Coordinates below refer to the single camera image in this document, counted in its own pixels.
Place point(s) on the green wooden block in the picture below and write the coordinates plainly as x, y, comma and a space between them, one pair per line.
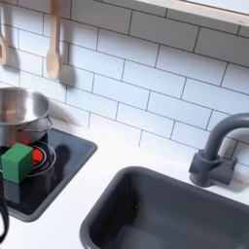
16, 163

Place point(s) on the black stove top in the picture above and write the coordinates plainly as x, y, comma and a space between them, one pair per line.
64, 155

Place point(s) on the dark grey tap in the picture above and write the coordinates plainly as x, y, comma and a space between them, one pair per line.
214, 155

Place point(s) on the wooden spoon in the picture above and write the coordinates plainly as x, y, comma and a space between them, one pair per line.
53, 61

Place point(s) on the dark grey sink basin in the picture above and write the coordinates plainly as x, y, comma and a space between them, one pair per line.
168, 210

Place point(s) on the steel pot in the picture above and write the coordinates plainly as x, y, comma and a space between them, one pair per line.
22, 113

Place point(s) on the wooden spatula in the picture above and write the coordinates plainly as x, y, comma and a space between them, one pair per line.
2, 48

